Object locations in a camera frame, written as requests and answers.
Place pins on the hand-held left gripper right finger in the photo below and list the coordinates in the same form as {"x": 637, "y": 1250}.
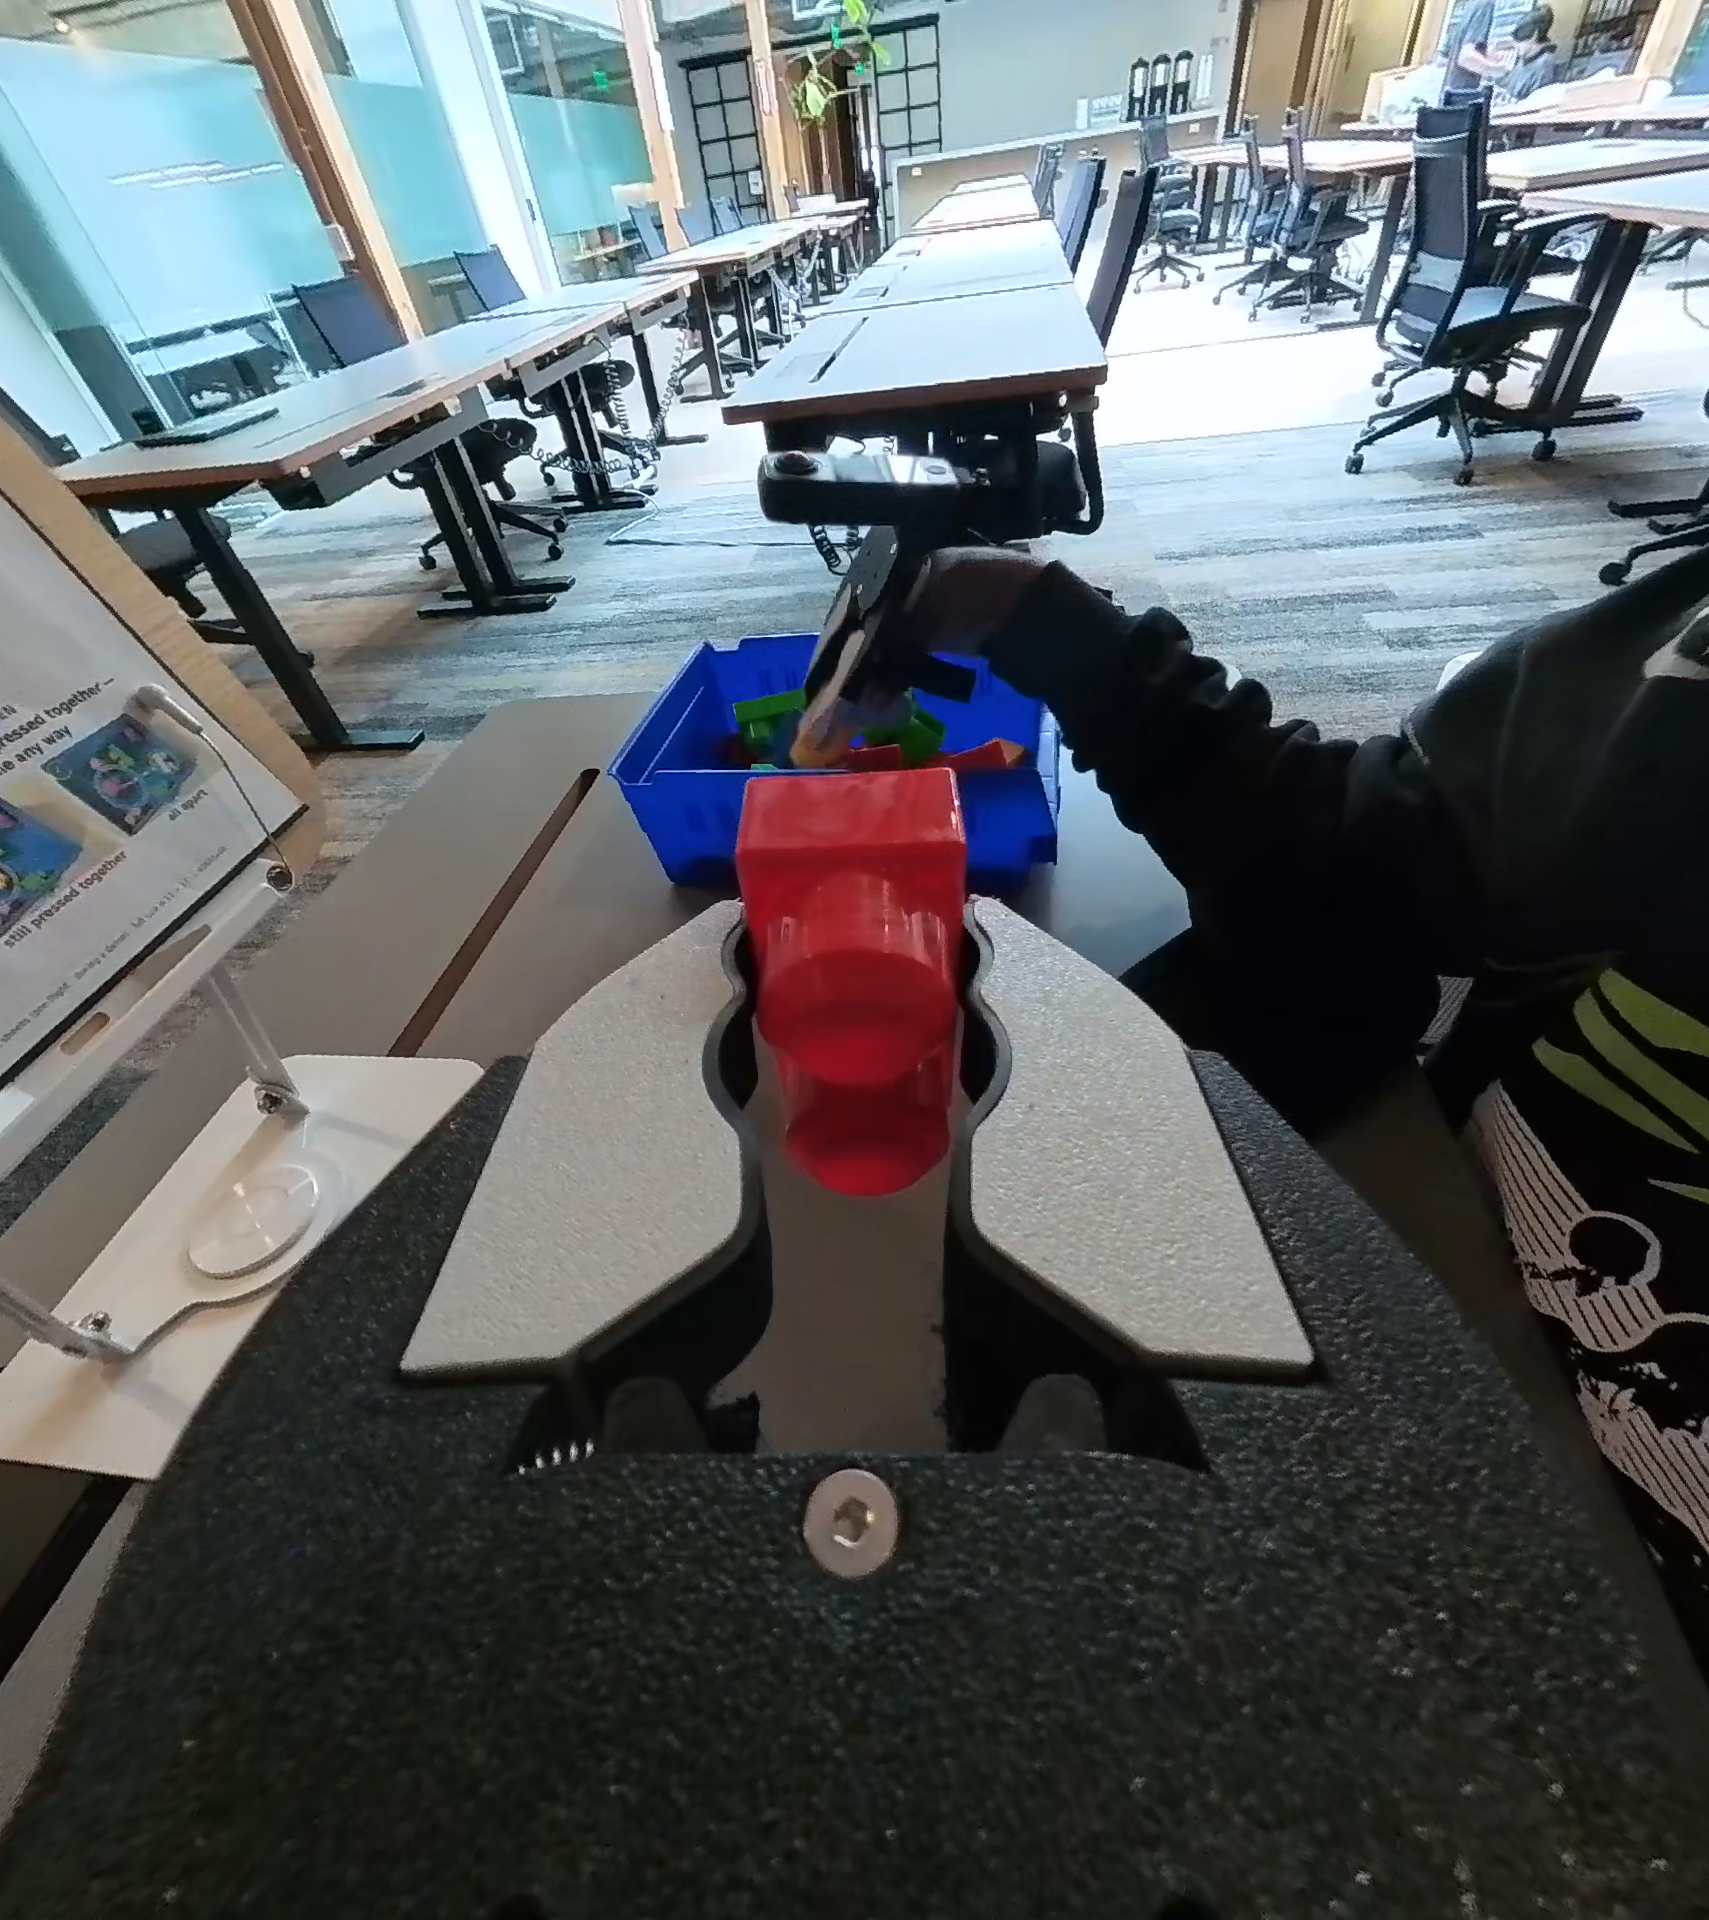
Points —
{"x": 1138, "y": 1201}

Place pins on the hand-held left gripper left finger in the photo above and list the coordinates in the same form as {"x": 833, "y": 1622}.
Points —
{"x": 584, "y": 1201}

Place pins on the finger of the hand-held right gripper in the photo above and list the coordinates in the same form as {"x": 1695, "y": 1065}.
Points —
{"x": 861, "y": 646}

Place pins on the heap of assorted mega blocks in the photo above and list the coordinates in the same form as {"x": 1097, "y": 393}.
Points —
{"x": 915, "y": 730}

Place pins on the blue plastic storage bin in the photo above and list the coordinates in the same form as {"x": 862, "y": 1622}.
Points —
{"x": 674, "y": 797}

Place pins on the red mega block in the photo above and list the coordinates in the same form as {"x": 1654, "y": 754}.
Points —
{"x": 854, "y": 900}

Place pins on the row of background desks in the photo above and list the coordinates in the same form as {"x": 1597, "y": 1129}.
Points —
{"x": 928, "y": 331}

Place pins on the person's patterned garment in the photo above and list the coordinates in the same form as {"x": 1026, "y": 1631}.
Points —
{"x": 1666, "y": 1201}

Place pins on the wooden background desk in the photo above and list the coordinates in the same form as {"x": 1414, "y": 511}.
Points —
{"x": 345, "y": 420}

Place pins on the printed instruction sheet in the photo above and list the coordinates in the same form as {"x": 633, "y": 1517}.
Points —
{"x": 44, "y": 811}

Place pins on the grey background table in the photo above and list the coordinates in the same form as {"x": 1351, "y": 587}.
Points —
{"x": 1666, "y": 197}

